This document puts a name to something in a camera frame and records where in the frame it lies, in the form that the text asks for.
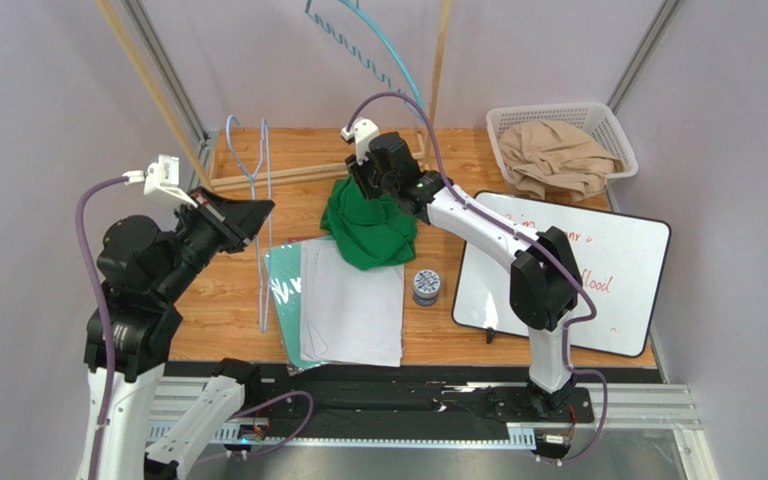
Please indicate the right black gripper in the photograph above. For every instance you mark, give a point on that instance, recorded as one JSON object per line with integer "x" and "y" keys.
{"x": 371, "y": 176}

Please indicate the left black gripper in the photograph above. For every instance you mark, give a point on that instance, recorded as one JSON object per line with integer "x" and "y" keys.
{"x": 236, "y": 220}

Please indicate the green t shirt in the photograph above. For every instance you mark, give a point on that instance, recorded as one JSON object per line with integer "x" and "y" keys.
{"x": 369, "y": 233}

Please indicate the light blue hanger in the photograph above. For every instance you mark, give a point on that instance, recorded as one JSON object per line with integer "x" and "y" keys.
{"x": 411, "y": 88}

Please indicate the beige t shirt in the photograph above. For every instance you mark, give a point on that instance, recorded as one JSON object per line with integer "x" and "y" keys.
{"x": 549, "y": 156}

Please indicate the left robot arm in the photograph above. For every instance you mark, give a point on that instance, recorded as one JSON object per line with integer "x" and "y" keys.
{"x": 140, "y": 274}

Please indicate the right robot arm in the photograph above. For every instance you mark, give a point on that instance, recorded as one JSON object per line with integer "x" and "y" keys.
{"x": 544, "y": 281}

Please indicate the red booklet under folder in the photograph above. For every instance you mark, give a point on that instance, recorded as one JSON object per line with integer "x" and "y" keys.
{"x": 301, "y": 239}

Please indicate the teal plastic folder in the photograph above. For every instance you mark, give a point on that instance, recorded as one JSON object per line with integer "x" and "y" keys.
{"x": 283, "y": 264}

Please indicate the small round tin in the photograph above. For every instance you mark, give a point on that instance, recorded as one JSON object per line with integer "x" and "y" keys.
{"x": 426, "y": 287}

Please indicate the white paper stack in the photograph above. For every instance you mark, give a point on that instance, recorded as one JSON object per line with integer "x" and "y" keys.
{"x": 349, "y": 315}

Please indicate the white plastic basket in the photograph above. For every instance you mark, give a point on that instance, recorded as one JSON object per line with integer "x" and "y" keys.
{"x": 594, "y": 118}

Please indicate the white whiteboard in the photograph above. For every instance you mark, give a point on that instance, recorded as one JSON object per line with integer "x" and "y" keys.
{"x": 621, "y": 259}

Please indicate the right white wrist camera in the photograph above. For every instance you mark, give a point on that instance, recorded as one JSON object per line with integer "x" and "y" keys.
{"x": 361, "y": 133}

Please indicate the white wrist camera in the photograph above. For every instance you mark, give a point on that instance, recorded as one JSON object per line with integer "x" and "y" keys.
{"x": 160, "y": 182}
{"x": 361, "y": 133}

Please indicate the wooden clothes rack frame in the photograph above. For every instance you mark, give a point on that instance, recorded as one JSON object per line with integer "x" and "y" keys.
{"x": 281, "y": 177}

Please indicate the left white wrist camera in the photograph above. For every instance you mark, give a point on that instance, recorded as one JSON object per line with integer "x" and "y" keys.
{"x": 160, "y": 182}

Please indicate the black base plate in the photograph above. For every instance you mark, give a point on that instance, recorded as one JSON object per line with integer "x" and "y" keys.
{"x": 409, "y": 403}

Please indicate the aluminium frame rail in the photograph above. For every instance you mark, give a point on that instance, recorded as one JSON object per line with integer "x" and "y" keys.
{"x": 634, "y": 403}

